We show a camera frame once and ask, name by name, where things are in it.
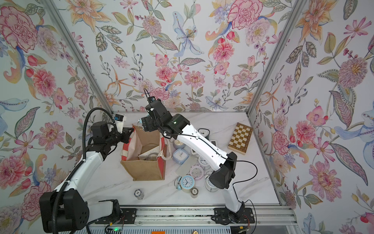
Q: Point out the pink round alarm clock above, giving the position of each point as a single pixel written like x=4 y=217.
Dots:
x=197 y=172

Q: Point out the wooden chessboard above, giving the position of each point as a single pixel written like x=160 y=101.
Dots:
x=240 y=138

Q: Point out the small beige cylinder clock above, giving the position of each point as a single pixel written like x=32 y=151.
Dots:
x=194 y=192

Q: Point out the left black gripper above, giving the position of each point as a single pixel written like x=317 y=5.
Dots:
x=126 y=135

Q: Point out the white round alarm clock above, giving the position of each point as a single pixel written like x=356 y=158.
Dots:
x=203 y=163

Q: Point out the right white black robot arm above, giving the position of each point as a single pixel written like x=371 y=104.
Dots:
x=222 y=163

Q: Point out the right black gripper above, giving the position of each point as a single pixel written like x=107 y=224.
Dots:
x=149 y=123

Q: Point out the white twin-bell alarm clock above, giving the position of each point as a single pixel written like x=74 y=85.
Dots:
x=209 y=185

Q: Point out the blue square alarm clock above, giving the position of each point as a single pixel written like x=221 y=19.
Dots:
x=179 y=156

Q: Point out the blue twin-bell clock front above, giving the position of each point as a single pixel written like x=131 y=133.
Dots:
x=184 y=183

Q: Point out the burlap canvas bag red trim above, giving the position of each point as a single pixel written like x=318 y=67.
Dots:
x=134 y=153

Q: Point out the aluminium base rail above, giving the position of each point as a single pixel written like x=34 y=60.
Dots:
x=197 y=219

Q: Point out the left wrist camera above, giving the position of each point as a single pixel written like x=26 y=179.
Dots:
x=119 y=121

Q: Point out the grey round alarm clock centre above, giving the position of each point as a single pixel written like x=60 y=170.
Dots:
x=178 y=144

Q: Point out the small grey mini clock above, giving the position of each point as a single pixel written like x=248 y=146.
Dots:
x=139 y=194

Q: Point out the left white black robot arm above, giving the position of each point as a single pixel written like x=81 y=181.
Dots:
x=64 y=209

